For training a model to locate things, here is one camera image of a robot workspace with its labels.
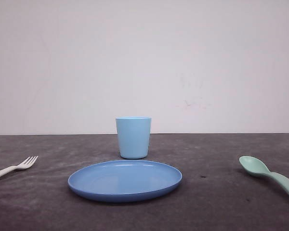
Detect white plastic fork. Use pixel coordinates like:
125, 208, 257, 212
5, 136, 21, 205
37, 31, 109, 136
0, 156, 38, 177

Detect blue plastic plate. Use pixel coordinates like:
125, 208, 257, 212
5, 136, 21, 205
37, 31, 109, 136
67, 160, 183, 203

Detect light blue plastic cup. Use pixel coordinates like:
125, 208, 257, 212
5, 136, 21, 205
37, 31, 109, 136
116, 116, 151, 159

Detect mint green plastic spoon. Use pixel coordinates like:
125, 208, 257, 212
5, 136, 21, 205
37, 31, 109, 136
239, 156, 289, 195

